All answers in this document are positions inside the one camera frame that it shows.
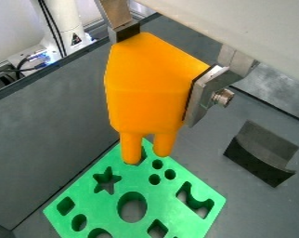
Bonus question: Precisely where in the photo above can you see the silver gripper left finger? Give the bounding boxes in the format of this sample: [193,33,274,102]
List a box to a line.
[98,0,140,44]

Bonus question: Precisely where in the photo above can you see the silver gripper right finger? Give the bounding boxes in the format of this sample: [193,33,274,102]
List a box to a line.
[183,45,259,127]

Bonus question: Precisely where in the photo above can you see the orange three prong block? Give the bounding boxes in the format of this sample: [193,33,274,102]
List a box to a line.
[104,33,210,165]

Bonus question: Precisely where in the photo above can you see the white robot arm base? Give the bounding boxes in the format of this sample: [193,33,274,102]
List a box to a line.
[10,0,92,74]

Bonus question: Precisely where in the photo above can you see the green shape sorter board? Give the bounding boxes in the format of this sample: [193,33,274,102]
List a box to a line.
[44,140,226,238]

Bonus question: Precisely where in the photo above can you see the black curved holder bracket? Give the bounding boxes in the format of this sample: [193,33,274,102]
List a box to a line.
[225,121,299,188]

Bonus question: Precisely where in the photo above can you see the black cable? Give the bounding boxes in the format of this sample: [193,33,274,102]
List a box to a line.
[0,0,70,82]

